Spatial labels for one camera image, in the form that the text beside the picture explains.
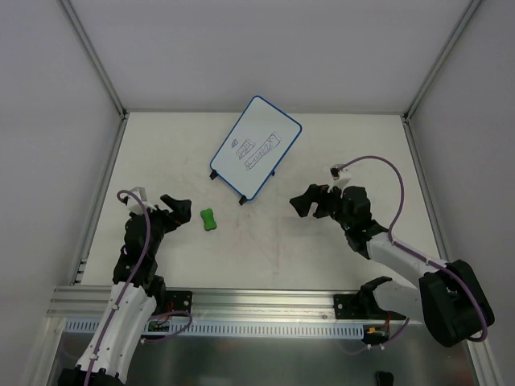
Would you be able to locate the white slotted cable duct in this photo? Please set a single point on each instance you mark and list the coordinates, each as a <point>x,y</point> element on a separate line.
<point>199,328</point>

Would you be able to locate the black object bottom edge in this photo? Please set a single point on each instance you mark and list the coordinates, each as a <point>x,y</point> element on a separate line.
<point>384,379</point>

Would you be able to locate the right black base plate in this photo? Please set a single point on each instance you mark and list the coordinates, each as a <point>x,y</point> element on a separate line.
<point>357,306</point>

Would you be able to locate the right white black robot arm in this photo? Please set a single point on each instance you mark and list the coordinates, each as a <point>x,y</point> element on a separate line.
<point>446,297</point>

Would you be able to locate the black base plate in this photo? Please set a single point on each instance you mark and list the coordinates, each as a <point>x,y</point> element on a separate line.
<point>174,300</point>
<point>357,306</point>

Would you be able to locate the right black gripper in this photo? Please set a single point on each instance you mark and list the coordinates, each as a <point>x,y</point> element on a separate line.
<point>326,202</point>

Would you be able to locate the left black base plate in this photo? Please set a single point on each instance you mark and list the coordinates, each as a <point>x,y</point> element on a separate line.
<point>174,300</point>

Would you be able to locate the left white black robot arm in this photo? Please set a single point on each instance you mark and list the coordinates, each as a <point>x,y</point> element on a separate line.
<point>138,295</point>

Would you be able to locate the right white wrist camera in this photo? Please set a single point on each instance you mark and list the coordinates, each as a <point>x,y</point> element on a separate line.
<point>341,177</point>

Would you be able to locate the left aluminium frame post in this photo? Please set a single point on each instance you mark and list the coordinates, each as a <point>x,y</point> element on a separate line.
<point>91,53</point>

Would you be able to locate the aluminium mounting rail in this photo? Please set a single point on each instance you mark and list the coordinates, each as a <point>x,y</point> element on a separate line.
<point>235,305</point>

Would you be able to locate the green bone-shaped eraser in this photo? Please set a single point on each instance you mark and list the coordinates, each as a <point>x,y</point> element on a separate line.
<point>207,216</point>

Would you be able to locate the right aluminium frame post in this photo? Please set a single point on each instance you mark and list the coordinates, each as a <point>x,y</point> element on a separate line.
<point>450,42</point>

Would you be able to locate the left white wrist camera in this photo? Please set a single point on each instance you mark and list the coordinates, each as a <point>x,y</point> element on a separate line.
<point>137,200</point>

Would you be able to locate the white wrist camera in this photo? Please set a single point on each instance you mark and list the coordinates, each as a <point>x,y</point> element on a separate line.
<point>137,200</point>
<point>341,177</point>

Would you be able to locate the blue framed whiteboard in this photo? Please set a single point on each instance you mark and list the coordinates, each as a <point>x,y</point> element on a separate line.
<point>254,147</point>

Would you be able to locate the aluminium frame post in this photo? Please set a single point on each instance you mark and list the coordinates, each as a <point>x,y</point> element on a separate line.
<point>91,53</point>
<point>450,42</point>

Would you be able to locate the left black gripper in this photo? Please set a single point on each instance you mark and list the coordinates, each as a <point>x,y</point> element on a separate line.
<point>163,215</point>

